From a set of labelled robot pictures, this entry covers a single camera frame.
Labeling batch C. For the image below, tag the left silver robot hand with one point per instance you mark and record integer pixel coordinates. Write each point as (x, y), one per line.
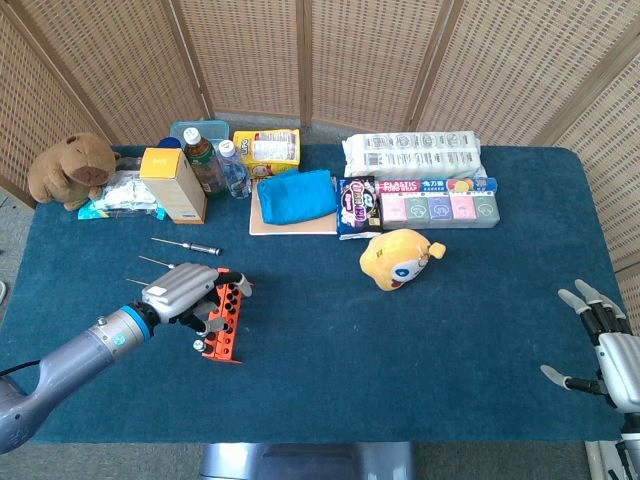
(180, 290)

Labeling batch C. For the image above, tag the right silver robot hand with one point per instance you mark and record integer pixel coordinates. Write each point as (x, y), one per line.
(620, 365)

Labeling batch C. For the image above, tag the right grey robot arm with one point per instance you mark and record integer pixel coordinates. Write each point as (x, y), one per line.
(632, 445)

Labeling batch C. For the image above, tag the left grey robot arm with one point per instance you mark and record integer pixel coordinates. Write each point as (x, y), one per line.
(75, 360)

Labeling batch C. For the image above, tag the orange test tube rack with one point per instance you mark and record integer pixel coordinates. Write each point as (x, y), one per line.
(220, 350)

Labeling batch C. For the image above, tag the tall yellow cardboard box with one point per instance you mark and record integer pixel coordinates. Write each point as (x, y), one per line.
(175, 190)

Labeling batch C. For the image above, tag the white teal wet wipes pack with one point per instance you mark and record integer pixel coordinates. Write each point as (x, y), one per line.
(125, 195)

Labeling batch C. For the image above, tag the green tea bottle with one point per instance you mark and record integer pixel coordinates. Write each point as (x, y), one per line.
(205, 165)

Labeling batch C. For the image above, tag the clear water bottle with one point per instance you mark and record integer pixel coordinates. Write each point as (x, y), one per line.
(234, 170)

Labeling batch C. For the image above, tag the blue round lid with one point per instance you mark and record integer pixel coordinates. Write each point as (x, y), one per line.
(170, 143)

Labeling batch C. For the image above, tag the blue cloth pouch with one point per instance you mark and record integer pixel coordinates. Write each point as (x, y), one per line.
(295, 197)

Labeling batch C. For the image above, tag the blue lidded plastic container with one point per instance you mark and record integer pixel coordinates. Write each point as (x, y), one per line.
(210, 131)

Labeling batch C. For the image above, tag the yellow snack bag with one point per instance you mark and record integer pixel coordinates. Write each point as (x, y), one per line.
(265, 150)

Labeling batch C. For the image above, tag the brown capybara plush toy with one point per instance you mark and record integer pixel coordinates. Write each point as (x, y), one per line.
(70, 165)

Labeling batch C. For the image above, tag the blue carpet table mat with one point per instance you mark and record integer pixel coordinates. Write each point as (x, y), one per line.
(350, 350)

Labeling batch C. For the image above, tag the dark snack packet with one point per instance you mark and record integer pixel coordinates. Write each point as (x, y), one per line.
(357, 205)

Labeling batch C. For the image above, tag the grey robot torso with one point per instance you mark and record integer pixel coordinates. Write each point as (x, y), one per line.
(300, 462)

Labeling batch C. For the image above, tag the yellow plush toy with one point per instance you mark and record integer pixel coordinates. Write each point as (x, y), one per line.
(395, 260)

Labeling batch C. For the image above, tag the coloured pocket tissue multipack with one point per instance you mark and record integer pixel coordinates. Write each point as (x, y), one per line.
(440, 210)

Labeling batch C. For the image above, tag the plastic food wrap box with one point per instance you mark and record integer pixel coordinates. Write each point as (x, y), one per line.
(400, 186)

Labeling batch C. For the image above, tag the wicker folding screen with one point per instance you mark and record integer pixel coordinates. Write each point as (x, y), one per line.
(250, 50)

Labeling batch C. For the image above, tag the large white tissue pack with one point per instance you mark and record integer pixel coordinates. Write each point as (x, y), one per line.
(410, 155)

